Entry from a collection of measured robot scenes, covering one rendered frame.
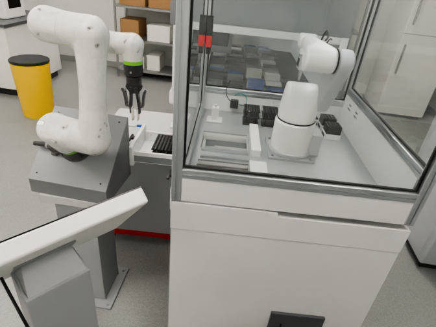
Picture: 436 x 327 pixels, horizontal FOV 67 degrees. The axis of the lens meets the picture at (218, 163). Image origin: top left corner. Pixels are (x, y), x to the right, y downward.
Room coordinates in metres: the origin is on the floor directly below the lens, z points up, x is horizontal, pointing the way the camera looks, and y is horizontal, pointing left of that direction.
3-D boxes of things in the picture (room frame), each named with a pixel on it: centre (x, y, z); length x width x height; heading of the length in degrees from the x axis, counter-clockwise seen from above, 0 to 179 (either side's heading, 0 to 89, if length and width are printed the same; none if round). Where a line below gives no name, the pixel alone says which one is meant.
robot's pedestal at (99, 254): (1.32, 0.66, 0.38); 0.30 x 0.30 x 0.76; 86
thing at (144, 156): (1.57, 0.23, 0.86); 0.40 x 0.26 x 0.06; 90
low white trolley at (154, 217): (1.98, 0.48, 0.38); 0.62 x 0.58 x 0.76; 0
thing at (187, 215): (1.54, -0.31, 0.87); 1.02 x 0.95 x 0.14; 0
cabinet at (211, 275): (1.53, -0.30, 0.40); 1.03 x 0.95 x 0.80; 0
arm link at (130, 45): (1.61, 0.47, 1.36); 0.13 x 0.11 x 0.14; 82
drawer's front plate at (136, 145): (1.57, 0.44, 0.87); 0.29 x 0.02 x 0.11; 0
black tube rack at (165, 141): (1.57, 0.24, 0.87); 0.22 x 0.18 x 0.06; 90
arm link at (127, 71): (1.61, 0.46, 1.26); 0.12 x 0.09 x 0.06; 0
